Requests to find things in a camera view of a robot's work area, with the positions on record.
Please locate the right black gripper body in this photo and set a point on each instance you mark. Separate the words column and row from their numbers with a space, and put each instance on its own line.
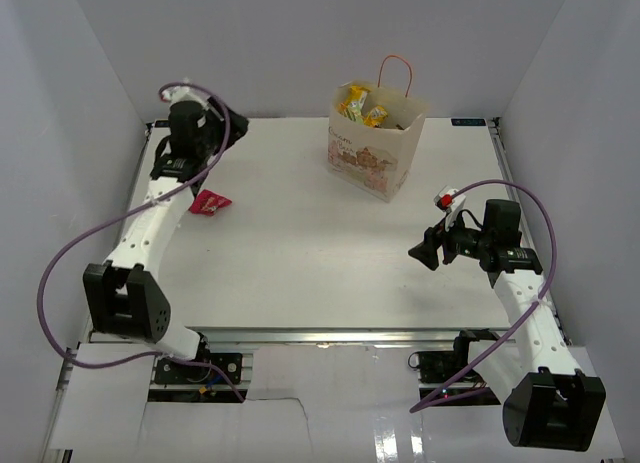
column 463, row 241

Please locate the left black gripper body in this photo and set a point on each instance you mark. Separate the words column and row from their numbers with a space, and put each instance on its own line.
column 216, row 128

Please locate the red snack packet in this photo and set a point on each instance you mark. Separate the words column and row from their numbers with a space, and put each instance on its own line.
column 208, row 203

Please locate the yellow snack bar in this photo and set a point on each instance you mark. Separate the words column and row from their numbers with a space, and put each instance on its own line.
column 376, row 117
column 356, row 97

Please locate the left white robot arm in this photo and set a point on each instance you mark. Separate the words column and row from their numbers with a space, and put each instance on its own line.
column 123, row 293

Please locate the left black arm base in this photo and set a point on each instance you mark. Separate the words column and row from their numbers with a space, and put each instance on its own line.
column 168, row 372

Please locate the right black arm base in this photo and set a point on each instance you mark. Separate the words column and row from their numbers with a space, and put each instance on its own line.
column 436, row 366

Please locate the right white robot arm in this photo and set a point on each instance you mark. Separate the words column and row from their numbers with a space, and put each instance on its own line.
column 547, row 399

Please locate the right blue corner label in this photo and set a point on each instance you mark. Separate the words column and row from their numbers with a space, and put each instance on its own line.
column 468, row 122

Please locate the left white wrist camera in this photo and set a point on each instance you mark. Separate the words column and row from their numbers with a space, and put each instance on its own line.
column 181, row 92

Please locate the cream paper bag orange handles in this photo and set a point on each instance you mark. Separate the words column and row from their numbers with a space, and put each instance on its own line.
column 377, row 160

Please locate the aluminium table frame rail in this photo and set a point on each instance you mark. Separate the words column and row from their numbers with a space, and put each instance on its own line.
column 259, row 336

